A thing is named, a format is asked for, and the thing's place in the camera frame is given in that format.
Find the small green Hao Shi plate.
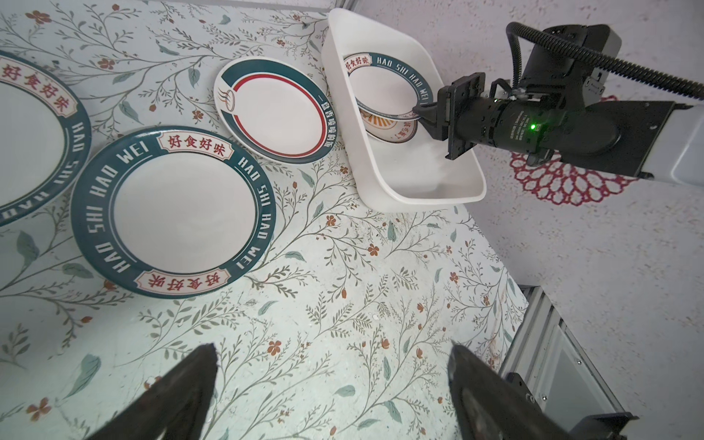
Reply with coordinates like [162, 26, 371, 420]
[1, 51, 92, 227]

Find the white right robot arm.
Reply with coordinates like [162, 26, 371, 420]
[414, 22, 703, 186]

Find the orange sunburst plate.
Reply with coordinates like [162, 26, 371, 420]
[359, 109, 418, 144]

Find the right black corrugated cable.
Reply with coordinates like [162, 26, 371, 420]
[505, 21, 704, 103]

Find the green red ring plate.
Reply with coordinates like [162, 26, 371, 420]
[214, 57, 338, 165]

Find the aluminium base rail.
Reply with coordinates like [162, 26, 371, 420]
[500, 286, 638, 439]

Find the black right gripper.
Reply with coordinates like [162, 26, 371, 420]
[412, 73, 556, 161]

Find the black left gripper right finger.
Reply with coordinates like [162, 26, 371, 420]
[447, 344, 570, 439]

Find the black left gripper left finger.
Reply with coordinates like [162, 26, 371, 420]
[91, 344, 218, 439]

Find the white plastic bin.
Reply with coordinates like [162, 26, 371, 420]
[322, 8, 487, 213]

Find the large green Hao Shi plate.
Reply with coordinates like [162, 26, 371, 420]
[71, 126, 276, 298]

